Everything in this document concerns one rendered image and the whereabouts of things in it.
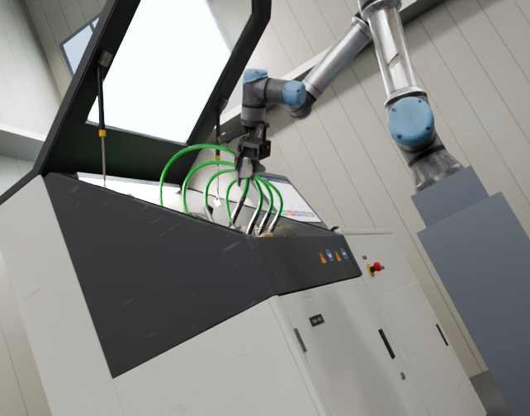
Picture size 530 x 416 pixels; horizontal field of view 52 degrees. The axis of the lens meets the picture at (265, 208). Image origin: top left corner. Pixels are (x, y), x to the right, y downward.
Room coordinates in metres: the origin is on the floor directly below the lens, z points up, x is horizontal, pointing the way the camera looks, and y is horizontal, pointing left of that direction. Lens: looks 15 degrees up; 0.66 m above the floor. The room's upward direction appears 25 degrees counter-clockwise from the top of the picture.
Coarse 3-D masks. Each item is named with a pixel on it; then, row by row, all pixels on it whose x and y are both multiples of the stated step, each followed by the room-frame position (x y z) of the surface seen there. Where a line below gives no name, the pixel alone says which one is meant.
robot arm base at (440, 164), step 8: (424, 152) 1.50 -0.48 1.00; (432, 152) 1.49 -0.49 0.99; (440, 152) 1.50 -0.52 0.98; (416, 160) 1.51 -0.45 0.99; (424, 160) 1.50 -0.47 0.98; (432, 160) 1.49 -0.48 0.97; (440, 160) 1.49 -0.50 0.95; (448, 160) 1.50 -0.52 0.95; (456, 160) 1.51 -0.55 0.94; (416, 168) 1.52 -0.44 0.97; (424, 168) 1.50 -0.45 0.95; (432, 168) 1.49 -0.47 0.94; (440, 168) 1.48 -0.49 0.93; (448, 168) 1.48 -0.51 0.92; (456, 168) 1.48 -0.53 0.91; (416, 176) 1.53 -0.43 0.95; (424, 176) 1.50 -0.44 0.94; (432, 176) 1.48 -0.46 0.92; (440, 176) 1.48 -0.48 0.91; (448, 176) 1.48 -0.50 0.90; (416, 184) 1.54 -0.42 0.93; (424, 184) 1.50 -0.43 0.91; (432, 184) 1.49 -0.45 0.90; (416, 192) 1.55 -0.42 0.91
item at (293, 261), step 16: (256, 240) 1.36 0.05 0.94; (272, 240) 1.43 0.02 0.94; (288, 240) 1.52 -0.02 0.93; (304, 240) 1.62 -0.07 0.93; (320, 240) 1.74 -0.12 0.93; (336, 240) 1.86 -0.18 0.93; (272, 256) 1.40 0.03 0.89; (288, 256) 1.48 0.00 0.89; (304, 256) 1.57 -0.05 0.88; (272, 272) 1.36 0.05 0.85; (288, 272) 1.44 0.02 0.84; (304, 272) 1.53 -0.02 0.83; (320, 272) 1.63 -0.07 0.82; (336, 272) 1.74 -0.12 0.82; (352, 272) 1.86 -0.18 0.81; (288, 288) 1.40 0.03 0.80; (304, 288) 1.49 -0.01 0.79
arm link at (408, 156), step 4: (436, 132) 1.51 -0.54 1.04; (436, 136) 1.51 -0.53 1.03; (432, 140) 1.47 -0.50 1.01; (436, 140) 1.50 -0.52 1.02; (440, 140) 1.52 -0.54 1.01; (396, 144) 1.57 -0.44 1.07; (428, 144) 1.47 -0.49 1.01; (432, 144) 1.49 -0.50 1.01; (436, 144) 1.50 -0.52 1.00; (440, 144) 1.51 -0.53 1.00; (400, 148) 1.50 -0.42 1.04; (424, 148) 1.48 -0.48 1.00; (428, 148) 1.49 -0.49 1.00; (400, 152) 1.56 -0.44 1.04; (404, 152) 1.53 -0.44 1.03; (408, 152) 1.51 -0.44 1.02; (412, 152) 1.50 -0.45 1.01; (416, 152) 1.50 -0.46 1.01; (420, 152) 1.50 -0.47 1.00; (404, 156) 1.55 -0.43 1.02; (408, 156) 1.53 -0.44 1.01; (412, 156) 1.52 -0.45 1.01; (416, 156) 1.51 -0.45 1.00; (408, 160) 1.54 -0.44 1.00
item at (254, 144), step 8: (248, 128) 1.57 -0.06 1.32; (256, 128) 1.55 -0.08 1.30; (264, 128) 1.55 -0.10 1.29; (248, 136) 1.58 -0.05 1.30; (256, 136) 1.57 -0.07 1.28; (264, 136) 1.57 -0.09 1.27; (240, 144) 1.58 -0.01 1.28; (248, 144) 1.57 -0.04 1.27; (256, 144) 1.56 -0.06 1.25; (264, 144) 1.59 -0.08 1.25; (248, 152) 1.60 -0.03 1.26; (256, 152) 1.58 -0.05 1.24; (264, 152) 1.60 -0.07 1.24; (256, 160) 1.59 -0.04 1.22
